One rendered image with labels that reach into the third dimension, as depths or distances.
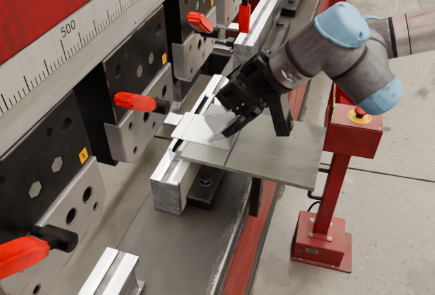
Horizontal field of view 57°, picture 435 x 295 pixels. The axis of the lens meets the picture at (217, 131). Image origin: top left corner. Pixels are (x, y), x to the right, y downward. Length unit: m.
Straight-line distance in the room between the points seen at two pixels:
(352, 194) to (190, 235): 1.41
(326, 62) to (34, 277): 0.48
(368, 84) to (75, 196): 0.46
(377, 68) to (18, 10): 0.52
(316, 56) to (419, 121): 2.10
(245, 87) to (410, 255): 1.43
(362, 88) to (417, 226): 1.50
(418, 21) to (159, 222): 0.61
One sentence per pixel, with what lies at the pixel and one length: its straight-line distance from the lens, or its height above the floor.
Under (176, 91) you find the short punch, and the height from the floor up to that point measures 1.12.
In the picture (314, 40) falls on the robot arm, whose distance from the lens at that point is 0.64.
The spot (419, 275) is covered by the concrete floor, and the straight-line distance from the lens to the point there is 1.97.
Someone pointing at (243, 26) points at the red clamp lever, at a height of 1.17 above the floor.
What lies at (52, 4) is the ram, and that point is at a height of 1.42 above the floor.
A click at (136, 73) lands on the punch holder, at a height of 1.29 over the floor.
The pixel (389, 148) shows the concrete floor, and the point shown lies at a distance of 2.45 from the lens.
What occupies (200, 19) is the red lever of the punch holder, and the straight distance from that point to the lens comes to 0.57.
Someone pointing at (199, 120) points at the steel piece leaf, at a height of 1.00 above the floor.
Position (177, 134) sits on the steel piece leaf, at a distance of 0.84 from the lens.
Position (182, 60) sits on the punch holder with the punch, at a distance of 0.64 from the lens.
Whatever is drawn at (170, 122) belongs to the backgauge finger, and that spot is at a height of 1.01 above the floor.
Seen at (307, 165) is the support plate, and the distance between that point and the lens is 0.79.
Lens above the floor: 1.56
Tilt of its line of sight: 41 degrees down
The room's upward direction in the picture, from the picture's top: straight up
